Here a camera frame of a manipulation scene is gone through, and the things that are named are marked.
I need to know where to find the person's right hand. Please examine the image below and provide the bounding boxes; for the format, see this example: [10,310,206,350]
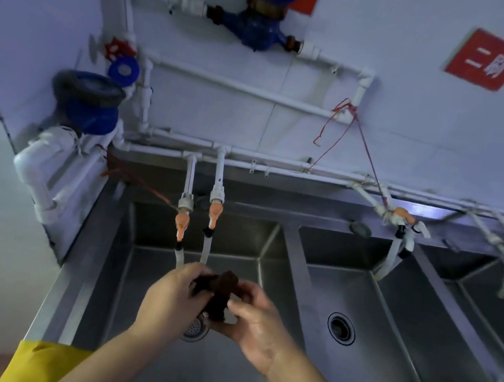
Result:
[201,276,310,382]

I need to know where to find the person's left hand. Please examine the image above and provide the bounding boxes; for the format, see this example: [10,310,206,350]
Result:
[131,255,219,350]

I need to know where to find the dark brown cloth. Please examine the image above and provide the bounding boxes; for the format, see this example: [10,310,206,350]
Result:
[187,266,256,327]

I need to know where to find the person's left forearm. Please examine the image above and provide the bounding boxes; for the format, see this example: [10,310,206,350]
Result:
[51,313,159,382]

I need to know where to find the round perforated drain strainer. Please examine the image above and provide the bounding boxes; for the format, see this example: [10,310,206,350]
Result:
[180,312,212,346]

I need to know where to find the round dark sink drain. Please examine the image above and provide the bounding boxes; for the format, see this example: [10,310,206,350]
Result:
[324,311,360,348]

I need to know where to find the stainless steel triple sink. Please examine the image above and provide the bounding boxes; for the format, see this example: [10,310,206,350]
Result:
[19,139,504,382]

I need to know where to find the round dark sink plug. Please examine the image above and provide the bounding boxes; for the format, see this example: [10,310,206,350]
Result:
[348,220,375,240]

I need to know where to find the white horizontal double pipes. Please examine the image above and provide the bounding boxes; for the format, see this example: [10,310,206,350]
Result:
[117,121,504,223]

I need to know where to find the yellow left sleeve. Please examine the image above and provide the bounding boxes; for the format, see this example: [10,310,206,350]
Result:
[0,335,93,382]

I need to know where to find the thick white drain pipe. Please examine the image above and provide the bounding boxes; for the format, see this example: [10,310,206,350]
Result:
[5,107,128,236]

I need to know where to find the white bent supply pipe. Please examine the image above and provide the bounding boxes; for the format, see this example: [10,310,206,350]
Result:
[132,0,387,129]

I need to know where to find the large blue water meter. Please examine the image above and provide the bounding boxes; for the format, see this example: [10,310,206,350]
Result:
[45,67,130,140]

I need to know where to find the red valve handwheel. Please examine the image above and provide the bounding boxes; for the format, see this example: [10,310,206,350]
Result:
[102,35,139,65]

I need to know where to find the blue water meter brass fittings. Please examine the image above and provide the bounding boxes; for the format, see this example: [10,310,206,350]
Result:
[202,0,308,58]

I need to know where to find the translucent tap hose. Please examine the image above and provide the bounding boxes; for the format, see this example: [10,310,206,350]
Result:
[198,233,215,267]
[171,242,188,271]

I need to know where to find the brown string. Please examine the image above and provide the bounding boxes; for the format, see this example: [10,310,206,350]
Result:
[95,148,188,213]

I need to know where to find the white angled tap hose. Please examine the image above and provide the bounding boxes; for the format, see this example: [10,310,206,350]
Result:
[372,234,409,286]

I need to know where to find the orange handle angled tap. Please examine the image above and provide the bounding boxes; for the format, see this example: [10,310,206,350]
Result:
[381,205,419,242]

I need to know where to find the white handle angled tap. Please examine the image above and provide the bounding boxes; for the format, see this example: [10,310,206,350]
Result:
[399,218,434,263]

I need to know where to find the red string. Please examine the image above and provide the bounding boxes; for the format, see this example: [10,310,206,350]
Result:
[302,93,406,210]

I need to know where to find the blue round valve handle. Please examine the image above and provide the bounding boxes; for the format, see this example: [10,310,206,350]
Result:
[106,54,143,90]

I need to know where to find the small red wall sign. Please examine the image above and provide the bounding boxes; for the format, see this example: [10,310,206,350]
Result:
[441,23,504,93]

